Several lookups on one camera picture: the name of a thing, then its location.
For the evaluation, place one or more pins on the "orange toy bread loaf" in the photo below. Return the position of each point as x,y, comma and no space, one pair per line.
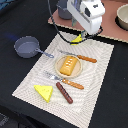
68,65

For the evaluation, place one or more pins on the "pink toy stove board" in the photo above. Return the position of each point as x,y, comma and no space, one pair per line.
110,28

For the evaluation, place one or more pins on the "yellow toy cheese wedge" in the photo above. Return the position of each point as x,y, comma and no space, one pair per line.
44,91

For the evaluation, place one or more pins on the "beige toy plate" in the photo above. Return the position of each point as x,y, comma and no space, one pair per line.
76,71

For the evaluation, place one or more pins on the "yellow toy banana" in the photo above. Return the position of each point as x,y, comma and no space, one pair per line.
77,39

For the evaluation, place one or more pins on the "grey toy frying pan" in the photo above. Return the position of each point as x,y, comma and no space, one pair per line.
27,47

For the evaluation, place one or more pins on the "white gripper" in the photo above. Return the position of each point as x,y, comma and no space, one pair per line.
88,13

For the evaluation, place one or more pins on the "grey toy pot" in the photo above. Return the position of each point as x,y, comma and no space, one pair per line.
62,10

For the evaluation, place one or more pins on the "toy knife orange handle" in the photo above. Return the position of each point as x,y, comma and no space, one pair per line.
79,56

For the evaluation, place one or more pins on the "toy fork orange handle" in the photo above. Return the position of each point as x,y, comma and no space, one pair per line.
54,77

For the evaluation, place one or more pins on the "beige toy bowl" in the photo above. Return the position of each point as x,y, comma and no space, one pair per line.
122,14

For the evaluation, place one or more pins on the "brown toy sausage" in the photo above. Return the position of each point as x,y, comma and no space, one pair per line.
64,93

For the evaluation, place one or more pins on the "beige woven placemat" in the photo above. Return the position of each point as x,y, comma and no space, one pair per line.
58,110

